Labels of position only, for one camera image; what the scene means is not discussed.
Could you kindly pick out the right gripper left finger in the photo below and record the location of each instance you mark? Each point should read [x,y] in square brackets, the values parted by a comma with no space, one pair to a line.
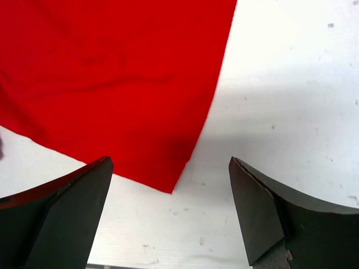
[54,224]

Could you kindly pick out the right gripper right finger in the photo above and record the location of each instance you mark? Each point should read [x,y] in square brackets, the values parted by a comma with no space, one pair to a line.
[284,228]

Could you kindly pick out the red t shirt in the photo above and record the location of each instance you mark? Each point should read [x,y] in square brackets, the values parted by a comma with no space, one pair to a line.
[132,80]

